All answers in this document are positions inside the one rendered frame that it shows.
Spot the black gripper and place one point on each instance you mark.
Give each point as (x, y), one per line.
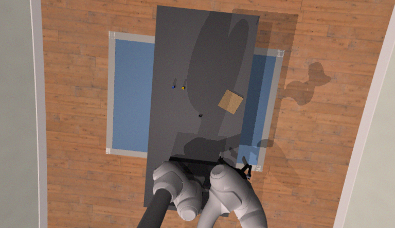
(239, 171)

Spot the tan flat mat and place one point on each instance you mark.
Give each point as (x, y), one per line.
(230, 101)

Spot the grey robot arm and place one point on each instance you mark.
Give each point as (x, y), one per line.
(228, 192)

